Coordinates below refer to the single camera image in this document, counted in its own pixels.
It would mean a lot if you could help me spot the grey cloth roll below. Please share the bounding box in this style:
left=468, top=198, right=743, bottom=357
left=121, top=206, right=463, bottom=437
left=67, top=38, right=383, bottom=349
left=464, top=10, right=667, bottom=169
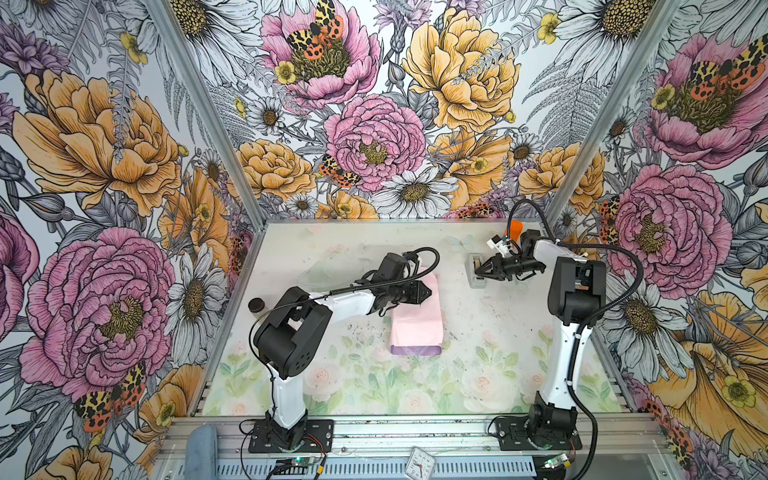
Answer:
left=184, top=424, right=218, bottom=480

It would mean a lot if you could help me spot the grey tape dispenser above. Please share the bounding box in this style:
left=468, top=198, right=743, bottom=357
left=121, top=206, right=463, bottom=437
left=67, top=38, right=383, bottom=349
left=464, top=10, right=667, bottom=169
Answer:
left=466, top=253, right=487, bottom=289

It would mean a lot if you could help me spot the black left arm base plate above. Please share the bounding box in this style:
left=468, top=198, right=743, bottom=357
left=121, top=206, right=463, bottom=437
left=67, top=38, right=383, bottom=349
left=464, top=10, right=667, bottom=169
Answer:
left=247, top=418, right=335, bottom=454

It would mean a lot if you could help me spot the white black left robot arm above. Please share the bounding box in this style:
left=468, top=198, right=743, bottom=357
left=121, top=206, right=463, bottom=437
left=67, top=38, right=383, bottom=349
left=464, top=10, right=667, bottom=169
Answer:
left=249, top=247, right=440, bottom=433

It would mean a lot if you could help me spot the small jar with dark lid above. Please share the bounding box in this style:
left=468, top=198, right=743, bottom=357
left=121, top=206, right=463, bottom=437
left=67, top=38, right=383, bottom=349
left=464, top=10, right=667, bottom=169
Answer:
left=247, top=297, right=265, bottom=314

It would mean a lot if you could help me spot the purple and pink wrapping paper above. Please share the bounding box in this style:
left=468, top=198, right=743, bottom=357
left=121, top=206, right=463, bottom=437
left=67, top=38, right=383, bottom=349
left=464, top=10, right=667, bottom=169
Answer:
left=390, top=273, right=444, bottom=357

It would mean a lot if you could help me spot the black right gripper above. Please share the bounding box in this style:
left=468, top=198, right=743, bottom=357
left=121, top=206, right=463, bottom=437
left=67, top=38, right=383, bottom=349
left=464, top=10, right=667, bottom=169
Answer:
left=475, top=251, right=545, bottom=282

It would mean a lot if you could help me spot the green circuit board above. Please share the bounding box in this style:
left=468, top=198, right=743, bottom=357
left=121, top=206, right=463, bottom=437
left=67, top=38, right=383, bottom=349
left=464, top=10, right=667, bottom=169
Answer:
left=275, top=456, right=321, bottom=470

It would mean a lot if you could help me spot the black corrugated cable conduit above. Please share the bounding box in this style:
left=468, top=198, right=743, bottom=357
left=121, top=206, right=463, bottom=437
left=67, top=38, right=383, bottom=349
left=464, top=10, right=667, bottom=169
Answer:
left=505, top=199, right=646, bottom=480

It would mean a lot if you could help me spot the small white clock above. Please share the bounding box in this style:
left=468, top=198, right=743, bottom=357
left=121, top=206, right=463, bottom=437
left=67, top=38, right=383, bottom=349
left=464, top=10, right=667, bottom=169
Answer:
left=405, top=447, right=436, bottom=480

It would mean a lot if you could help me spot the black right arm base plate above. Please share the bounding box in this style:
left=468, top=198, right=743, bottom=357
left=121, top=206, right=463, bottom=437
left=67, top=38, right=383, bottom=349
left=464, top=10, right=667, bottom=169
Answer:
left=487, top=415, right=583, bottom=452

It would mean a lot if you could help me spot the aluminium frame rail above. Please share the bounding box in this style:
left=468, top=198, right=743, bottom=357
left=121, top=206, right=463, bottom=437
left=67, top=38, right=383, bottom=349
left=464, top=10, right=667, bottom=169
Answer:
left=150, top=413, right=684, bottom=479

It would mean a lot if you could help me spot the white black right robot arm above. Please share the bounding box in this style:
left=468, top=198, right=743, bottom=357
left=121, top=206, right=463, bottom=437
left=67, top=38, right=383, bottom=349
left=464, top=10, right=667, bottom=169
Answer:
left=473, top=221, right=606, bottom=445

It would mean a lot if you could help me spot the orange plastic bottle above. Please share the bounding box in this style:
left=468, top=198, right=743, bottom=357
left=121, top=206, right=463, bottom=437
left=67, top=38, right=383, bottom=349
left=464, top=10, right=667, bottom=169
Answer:
left=506, top=220, right=524, bottom=242

